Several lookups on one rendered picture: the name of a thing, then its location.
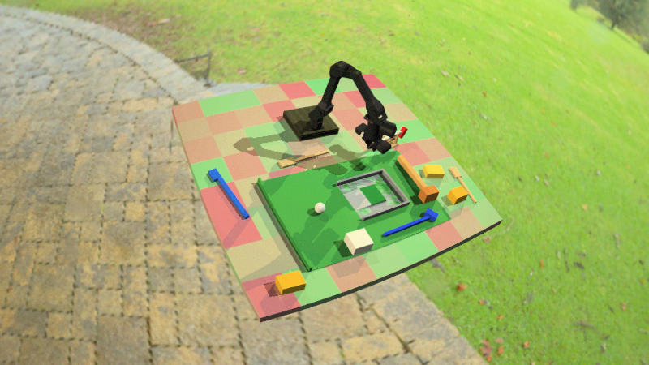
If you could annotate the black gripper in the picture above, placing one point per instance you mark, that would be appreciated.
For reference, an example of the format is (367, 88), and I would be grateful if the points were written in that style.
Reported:
(370, 137)

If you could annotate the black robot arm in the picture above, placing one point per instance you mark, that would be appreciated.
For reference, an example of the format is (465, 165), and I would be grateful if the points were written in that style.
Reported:
(374, 107)

